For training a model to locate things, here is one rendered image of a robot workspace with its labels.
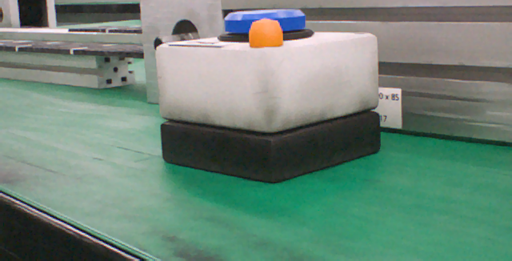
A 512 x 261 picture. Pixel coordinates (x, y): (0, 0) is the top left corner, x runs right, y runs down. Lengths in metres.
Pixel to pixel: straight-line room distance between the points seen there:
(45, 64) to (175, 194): 0.46
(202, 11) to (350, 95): 0.19
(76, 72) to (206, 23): 0.24
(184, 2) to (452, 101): 0.22
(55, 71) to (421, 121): 0.43
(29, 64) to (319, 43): 0.51
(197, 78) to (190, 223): 0.10
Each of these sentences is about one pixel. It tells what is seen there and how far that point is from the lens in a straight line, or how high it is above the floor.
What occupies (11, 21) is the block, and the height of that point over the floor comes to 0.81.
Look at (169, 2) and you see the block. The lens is 0.59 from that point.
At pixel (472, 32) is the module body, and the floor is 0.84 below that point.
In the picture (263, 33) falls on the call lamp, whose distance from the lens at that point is 0.35.
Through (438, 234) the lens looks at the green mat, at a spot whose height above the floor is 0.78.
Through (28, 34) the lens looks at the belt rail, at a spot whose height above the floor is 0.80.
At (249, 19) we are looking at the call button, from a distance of 0.38.
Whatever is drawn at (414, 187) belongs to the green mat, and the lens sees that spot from 0.35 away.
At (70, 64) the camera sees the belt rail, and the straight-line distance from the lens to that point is 0.76.
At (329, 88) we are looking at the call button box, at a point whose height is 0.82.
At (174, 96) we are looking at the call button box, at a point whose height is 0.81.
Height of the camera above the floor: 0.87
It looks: 10 degrees down
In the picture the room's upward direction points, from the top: 3 degrees counter-clockwise
